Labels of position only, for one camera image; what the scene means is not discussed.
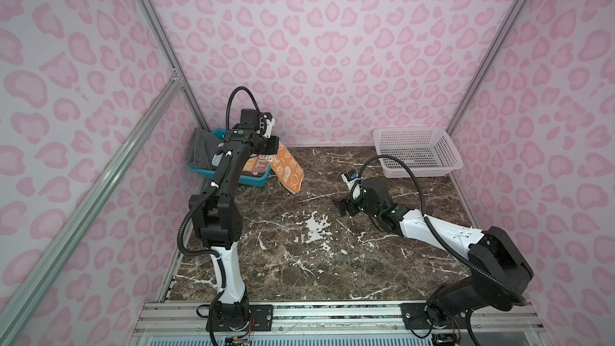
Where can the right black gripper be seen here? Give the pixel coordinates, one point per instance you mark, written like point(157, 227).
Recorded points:
point(340, 207)

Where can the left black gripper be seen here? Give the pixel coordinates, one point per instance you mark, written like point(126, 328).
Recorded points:
point(272, 146)

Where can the orange patterned towel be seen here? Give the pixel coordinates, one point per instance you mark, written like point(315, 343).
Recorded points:
point(287, 169)

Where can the grey terry towel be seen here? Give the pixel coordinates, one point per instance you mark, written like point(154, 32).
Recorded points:
point(202, 149)

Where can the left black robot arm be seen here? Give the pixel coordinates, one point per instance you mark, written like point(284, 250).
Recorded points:
point(250, 118)

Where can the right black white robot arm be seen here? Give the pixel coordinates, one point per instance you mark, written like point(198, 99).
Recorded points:
point(498, 272)

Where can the teal plastic basket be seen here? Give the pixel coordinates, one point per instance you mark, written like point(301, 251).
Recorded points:
point(239, 144)

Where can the white plastic basket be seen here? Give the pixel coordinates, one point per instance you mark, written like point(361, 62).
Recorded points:
point(428, 152)

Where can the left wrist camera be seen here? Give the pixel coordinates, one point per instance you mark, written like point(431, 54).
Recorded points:
point(267, 123)

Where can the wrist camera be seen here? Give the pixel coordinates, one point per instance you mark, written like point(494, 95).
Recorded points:
point(352, 180)
point(267, 123)

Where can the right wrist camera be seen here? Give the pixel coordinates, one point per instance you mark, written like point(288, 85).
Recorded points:
point(352, 180)

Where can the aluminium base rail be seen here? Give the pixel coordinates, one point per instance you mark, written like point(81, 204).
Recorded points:
point(341, 323)

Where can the back left aluminium post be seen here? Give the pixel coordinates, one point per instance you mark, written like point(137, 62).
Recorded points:
point(161, 36)

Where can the aluminium post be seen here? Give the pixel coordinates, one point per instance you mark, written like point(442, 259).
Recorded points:
point(161, 36)
point(503, 32)

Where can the left aluminium frame strut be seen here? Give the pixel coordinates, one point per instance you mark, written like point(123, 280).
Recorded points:
point(30, 294)

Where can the back right aluminium post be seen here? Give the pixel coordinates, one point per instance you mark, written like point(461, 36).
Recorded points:
point(503, 32)

